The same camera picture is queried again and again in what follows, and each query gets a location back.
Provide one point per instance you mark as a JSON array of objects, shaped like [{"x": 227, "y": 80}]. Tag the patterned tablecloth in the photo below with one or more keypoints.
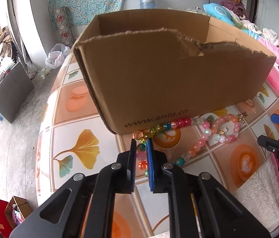
[{"x": 85, "y": 109}]

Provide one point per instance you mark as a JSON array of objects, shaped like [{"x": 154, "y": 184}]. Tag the brown cardboard box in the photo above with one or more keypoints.
[{"x": 166, "y": 84}]

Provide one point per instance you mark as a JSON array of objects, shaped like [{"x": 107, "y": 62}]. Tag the grey curtain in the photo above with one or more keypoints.
[{"x": 23, "y": 42}]

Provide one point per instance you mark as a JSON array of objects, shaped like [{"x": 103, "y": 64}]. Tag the patterned long cushion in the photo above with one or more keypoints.
[{"x": 62, "y": 22}]

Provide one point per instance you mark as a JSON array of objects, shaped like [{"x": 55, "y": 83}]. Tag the blue water jug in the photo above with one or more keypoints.
[{"x": 148, "y": 2}]

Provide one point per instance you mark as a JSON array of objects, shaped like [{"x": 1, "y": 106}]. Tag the grey cabinet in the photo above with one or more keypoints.
[{"x": 13, "y": 91}]

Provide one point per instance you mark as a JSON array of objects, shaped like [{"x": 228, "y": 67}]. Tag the floral hanging cloth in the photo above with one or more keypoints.
[{"x": 90, "y": 0}]

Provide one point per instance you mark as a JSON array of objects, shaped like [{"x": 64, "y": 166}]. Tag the silver sequin cushion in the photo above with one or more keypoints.
[{"x": 196, "y": 10}]

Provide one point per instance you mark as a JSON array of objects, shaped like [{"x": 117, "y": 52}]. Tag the white plastic bag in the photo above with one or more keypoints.
[{"x": 55, "y": 57}]

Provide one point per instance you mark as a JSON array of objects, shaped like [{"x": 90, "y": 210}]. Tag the brown paper bag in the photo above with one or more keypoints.
[{"x": 21, "y": 209}]

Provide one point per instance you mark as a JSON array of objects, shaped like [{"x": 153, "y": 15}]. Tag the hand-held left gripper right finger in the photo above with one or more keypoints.
[{"x": 150, "y": 168}]

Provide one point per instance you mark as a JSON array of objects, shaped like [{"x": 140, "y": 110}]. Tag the pile of clothes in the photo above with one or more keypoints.
[{"x": 4, "y": 44}]

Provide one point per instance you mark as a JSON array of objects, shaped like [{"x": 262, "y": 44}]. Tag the blue pillow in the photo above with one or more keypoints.
[{"x": 218, "y": 11}]

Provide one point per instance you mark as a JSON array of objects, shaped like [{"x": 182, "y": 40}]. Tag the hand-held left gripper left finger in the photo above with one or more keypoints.
[{"x": 131, "y": 163}]

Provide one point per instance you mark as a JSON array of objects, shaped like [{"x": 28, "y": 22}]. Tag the small gold charm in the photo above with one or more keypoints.
[{"x": 242, "y": 117}]

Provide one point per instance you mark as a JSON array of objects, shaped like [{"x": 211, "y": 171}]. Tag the small silver charm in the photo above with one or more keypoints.
[{"x": 223, "y": 130}]

